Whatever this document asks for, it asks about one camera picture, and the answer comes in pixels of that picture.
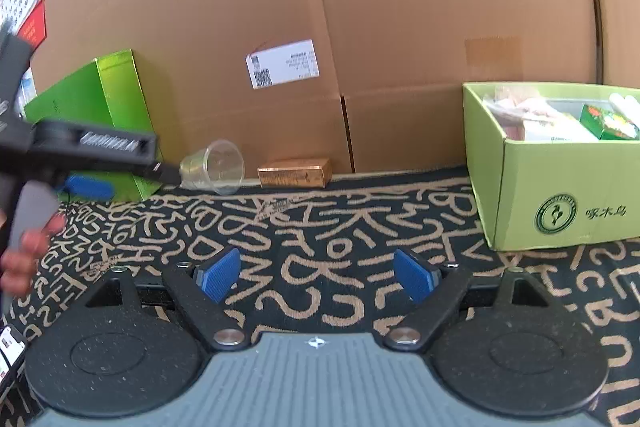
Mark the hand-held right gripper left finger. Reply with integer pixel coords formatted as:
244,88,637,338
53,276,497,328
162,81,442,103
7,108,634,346
84,246,248,354

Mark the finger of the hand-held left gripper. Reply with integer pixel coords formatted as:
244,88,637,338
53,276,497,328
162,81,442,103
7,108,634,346
56,174,116,204
144,160,184,184

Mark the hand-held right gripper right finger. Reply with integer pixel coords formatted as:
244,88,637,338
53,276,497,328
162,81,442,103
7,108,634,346
381,248,552,353

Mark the clear plastic cup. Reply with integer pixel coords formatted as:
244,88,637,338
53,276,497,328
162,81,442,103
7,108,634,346
179,139,246,196

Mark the light green box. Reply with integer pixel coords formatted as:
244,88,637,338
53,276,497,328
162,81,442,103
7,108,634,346
462,81,640,252

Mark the orange and white box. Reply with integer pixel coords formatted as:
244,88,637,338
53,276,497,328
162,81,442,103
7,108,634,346
520,112,601,142

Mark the bright green printed box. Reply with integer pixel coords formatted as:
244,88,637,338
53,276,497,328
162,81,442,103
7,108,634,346
580,103,640,141

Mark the white rubber glove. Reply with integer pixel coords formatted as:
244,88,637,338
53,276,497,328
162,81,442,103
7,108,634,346
607,93,640,132

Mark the person's left hand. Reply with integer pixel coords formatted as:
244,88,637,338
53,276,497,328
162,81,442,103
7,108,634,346
0,214,67,294

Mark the tall glossy green box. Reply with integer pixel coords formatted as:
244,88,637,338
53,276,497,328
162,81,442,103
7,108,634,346
23,49,166,202

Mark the black letter-patterned table cloth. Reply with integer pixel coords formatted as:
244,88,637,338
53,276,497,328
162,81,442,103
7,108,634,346
0,164,640,427

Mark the copper coloured box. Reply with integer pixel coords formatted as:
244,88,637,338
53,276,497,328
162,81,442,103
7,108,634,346
257,157,333,189

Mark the smartphone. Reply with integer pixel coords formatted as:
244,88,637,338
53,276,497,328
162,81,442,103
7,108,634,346
0,324,27,388

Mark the large cardboard box with label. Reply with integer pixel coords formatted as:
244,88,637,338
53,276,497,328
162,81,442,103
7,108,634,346
27,0,608,188

